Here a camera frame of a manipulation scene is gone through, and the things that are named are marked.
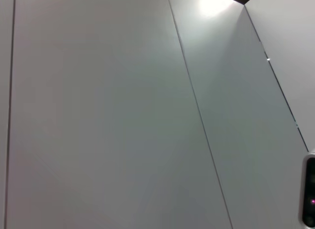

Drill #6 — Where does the black device with silver rim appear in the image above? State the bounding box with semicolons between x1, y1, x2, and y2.
298;152;315;228

